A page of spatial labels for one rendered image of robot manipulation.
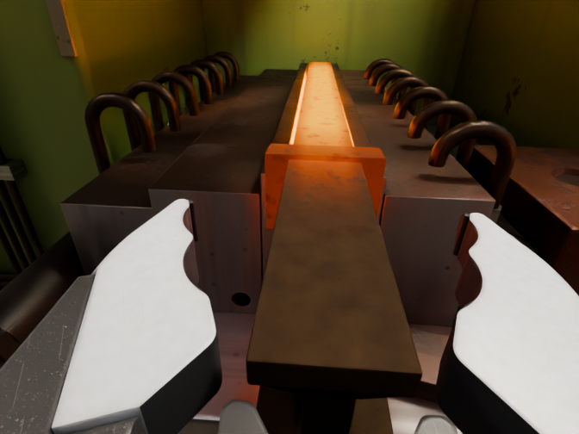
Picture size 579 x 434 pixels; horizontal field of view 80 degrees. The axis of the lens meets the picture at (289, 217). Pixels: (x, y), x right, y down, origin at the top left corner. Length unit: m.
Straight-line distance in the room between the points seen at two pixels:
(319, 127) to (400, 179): 0.05
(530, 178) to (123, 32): 0.35
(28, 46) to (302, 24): 0.39
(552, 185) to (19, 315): 0.28
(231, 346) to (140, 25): 0.34
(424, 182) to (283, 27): 0.48
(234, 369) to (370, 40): 0.54
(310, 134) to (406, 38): 0.47
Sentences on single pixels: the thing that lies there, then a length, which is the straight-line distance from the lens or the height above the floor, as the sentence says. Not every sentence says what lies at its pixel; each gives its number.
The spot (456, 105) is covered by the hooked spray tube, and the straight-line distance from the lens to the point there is 0.23.
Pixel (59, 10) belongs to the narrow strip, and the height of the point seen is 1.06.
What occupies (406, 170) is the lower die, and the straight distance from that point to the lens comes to 0.19.
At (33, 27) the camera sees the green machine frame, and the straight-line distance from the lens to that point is 0.35.
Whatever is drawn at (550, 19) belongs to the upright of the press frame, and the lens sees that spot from 0.48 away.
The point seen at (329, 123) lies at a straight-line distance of 0.20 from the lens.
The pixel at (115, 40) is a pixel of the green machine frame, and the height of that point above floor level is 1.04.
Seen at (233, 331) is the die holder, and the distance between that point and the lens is 0.20.
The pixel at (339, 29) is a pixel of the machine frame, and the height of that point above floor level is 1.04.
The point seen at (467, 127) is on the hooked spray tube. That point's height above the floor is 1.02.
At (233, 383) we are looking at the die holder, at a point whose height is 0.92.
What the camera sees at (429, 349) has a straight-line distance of 0.18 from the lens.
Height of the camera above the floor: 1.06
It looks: 30 degrees down
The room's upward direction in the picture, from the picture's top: 1 degrees clockwise
